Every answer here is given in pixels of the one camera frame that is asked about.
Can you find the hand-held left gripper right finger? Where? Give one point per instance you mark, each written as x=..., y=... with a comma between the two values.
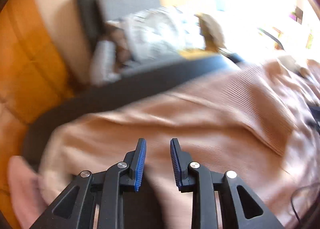
x=175, y=169

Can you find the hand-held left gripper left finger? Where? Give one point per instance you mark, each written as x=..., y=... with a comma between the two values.
x=139, y=169

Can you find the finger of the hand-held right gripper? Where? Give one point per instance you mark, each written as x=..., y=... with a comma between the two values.
x=315, y=116

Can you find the pinkish tan knit sweater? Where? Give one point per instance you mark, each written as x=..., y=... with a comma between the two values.
x=200, y=124

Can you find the grey office chair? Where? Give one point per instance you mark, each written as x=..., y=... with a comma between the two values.
x=275, y=39

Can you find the white pillow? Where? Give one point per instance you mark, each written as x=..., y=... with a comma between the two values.
x=102, y=64

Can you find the pink folded garment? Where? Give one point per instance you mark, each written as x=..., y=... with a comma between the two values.
x=22, y=189

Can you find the tiger print cushion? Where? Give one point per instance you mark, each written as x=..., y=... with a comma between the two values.
x=160, y=31

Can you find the orange wooden wardrobe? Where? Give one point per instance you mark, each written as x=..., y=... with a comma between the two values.
x=25, y=56

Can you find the rolled black mat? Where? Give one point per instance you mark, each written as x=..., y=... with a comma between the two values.
x=87, y=11

